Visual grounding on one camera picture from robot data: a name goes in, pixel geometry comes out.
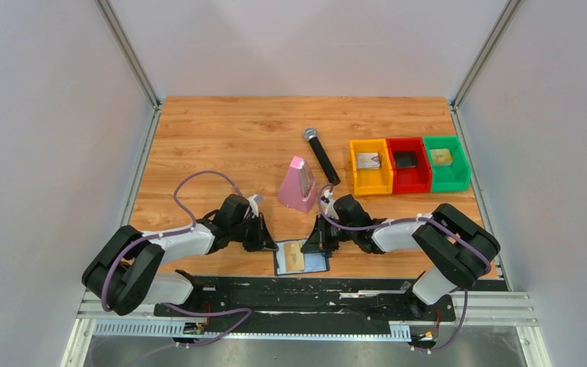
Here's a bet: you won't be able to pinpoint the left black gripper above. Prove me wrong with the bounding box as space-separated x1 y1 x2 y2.
230 213 279 253

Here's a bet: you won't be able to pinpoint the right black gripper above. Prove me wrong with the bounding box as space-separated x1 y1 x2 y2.
301 214 357 254

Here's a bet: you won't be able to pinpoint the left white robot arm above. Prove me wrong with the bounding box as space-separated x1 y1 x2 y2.
81 194 277 316

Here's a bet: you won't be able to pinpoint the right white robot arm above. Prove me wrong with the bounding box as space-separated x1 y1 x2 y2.
300 191 501 320

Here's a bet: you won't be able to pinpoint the white cards in yellow bin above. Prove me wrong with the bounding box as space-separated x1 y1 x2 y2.
355 152 381 170

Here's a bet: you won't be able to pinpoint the black cards in red bin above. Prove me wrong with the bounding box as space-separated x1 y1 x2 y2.
393 151 418 170

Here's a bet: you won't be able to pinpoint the gold cards in green bin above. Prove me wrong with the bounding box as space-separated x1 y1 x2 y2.
429 148 453 167

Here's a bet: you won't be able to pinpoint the pink metronome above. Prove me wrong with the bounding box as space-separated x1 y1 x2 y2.
278 156 317 213

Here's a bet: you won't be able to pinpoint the yellow plastic bin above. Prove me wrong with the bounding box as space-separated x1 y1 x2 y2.
349 138 393 196

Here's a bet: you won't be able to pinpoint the black microphone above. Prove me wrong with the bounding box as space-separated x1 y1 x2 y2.
303 127 341 186

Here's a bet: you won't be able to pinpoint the red plastic bin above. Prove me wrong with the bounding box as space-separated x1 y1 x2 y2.
386 137 433 194

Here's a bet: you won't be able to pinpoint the green plastic bin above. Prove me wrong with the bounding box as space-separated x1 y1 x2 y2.
423 135 472 193

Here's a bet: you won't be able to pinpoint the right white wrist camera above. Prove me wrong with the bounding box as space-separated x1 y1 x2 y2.
320 189 339 219

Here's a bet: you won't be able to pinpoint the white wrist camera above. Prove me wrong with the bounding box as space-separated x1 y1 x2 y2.
320 189 339 219
248 193 263 216

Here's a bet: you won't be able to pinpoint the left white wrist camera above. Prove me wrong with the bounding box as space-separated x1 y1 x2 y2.
248 193 263 216

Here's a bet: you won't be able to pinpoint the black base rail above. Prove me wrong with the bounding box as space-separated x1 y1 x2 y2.
180 276 456 335

